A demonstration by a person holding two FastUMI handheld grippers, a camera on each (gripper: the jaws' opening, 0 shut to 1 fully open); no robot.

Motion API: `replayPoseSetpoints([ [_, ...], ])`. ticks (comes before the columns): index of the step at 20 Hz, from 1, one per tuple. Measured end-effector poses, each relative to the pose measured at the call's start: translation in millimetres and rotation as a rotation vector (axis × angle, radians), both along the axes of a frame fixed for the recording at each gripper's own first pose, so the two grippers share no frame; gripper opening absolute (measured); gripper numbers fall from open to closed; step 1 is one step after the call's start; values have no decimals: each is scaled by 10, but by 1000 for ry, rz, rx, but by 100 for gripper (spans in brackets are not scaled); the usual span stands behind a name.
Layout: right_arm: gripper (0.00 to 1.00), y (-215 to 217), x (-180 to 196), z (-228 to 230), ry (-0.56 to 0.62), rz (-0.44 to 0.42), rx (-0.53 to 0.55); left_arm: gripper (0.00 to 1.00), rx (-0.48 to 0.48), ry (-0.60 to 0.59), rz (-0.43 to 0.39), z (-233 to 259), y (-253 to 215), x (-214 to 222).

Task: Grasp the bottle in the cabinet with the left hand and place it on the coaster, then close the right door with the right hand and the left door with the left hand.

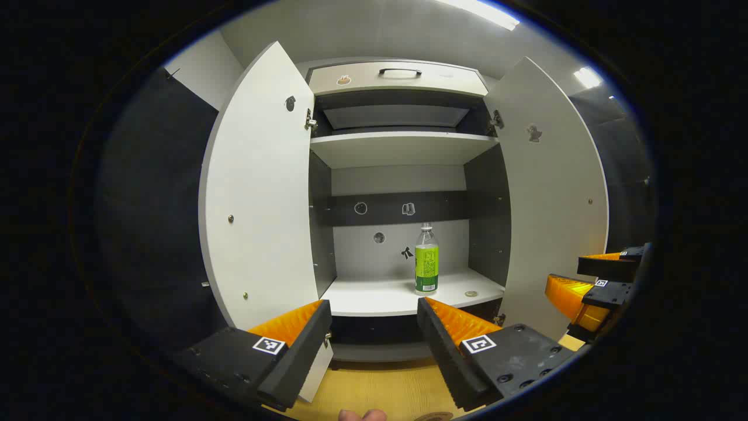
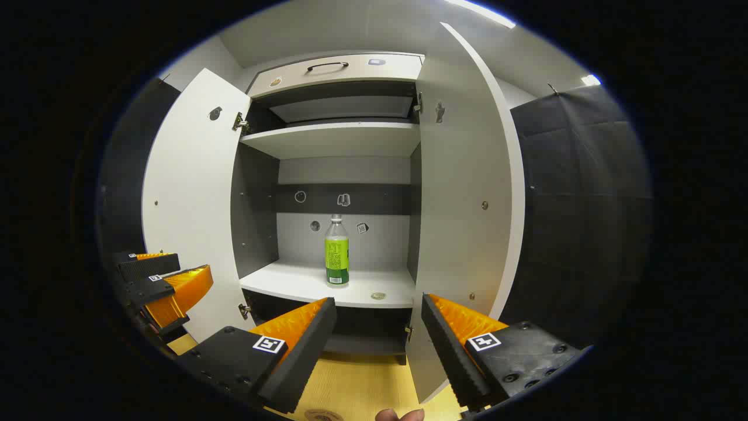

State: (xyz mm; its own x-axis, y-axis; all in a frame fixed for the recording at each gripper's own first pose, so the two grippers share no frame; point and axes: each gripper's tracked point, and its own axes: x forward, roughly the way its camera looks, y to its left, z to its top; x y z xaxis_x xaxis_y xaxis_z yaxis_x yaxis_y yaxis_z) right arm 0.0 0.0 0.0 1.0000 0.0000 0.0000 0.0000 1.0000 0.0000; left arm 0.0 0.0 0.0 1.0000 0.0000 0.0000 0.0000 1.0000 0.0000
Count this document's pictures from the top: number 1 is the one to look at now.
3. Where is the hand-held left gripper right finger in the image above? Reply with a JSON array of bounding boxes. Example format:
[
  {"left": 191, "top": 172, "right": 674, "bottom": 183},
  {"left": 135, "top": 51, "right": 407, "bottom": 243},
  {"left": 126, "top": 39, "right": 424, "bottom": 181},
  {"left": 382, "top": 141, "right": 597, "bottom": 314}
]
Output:
[{"left": 417, "top": 296, "right": 579, "bottom": 412}]

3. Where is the grey cabinet door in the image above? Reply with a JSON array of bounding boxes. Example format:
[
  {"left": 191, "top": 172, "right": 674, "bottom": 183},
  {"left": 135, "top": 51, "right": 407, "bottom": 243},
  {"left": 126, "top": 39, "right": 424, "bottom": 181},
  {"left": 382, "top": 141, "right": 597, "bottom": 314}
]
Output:
[
  {"left": 484, "top": 57, "right": 610, "bottom": 343},
  {"left": 199, "top": 41, "right": 334, "bottom": 404}
]

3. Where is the grey wooden cabinet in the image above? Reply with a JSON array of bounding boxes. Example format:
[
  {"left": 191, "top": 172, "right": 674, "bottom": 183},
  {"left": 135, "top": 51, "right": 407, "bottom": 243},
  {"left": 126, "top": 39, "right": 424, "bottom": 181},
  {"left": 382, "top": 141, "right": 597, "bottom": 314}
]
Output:
[{"left": 307, "top": 57, "right": 509, "bottom": 363}]

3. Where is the thick grey cabinet shelf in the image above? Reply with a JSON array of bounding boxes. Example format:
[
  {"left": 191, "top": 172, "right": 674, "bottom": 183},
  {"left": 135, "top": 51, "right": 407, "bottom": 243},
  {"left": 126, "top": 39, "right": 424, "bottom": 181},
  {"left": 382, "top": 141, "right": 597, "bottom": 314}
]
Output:
[{"left": 310, "top": 131, "right": 499, "bottom": 170}]

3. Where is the small ceiling light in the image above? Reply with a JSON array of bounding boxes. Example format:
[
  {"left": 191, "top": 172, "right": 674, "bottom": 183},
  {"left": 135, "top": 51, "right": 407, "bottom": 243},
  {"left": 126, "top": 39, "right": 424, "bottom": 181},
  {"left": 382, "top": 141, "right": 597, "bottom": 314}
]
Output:
[{"left": 574, "top": 66, "right": 602, "bottom": 89}]

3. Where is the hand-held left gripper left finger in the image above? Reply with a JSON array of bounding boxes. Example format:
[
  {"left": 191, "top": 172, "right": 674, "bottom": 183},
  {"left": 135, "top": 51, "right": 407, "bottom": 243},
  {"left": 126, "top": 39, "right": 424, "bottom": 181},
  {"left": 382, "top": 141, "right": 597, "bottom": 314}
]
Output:
[{"left": 175, "top": 299, "right": 333, "bottom": 411}]

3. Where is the black backdrop cloth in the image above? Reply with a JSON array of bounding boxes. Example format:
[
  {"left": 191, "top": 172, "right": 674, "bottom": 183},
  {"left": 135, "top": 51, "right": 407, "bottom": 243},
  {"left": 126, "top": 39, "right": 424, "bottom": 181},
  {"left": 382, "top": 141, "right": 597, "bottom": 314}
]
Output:
[
  {"left": 96, "top": 67, "right": 228, "bottom": 351},
  {"left": 570, "top": 88, "right": 654, "bottom": 252}
]

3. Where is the wide grey cabinet shelf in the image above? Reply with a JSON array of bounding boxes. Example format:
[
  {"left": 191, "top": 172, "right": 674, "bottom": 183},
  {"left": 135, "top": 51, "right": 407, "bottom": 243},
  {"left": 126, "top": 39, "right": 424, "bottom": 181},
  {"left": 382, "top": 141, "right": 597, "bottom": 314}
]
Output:
[{"left": 320, "top": 268, "right": 506, "bottom": 318}]

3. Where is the long ceiling light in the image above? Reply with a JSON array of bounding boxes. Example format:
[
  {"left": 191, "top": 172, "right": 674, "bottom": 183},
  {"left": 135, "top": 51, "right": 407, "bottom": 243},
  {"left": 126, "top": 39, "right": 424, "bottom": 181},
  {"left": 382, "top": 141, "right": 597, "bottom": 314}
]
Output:
[{"left": 435, "top": 0, "right": 521, "bottom": 31}]

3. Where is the green label plastic bottle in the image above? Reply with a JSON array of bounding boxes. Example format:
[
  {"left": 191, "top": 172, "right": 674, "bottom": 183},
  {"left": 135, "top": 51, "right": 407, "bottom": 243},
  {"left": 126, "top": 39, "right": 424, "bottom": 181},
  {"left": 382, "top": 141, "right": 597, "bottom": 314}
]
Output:
[{"left": 414, "top": 223, "right": 440, "bottom": 295}]

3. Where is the grey cabinet drawer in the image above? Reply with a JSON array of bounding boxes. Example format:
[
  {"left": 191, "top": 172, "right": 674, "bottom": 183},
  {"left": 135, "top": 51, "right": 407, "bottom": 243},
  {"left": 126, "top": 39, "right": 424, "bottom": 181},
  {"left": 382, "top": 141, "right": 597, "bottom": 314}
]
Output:
[{"left": 307, "top": 61, "right": 489, "bottom": 97}]

